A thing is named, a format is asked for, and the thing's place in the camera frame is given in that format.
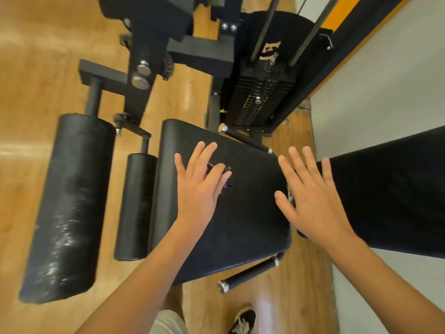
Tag person's left leg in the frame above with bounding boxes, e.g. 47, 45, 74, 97
165, 285, 185, 321

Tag person's right black shoe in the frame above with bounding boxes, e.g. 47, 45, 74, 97
229, 307, 257, 334

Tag person's left hand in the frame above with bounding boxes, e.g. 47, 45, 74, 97
174, 141, 233, 237

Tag person's right forearm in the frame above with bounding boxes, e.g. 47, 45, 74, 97
327, 233, 445, 334

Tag person's right hand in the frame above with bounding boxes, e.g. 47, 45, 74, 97
274, 146, 356, 248

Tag person's white shorts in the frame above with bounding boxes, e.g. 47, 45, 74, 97
149, 309, 189, 334

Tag person's left forearm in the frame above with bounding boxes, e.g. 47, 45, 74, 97
73, 222, 203, 334

